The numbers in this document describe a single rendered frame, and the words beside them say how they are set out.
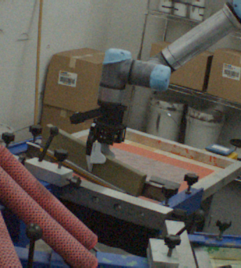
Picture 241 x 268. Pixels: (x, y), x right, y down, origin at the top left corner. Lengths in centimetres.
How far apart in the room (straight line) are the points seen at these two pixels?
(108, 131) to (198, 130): 356
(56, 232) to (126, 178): 72
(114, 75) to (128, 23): 420
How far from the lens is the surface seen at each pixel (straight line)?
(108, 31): 635
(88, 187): 196
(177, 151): 274
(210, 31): 215
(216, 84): 547
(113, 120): 211
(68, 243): 144
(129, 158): 259
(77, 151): 219
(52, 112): 564
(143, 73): 206
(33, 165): 196
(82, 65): 543
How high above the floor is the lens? 168
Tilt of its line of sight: 15 degrees down
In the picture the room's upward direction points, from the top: 10 degrees clockwise
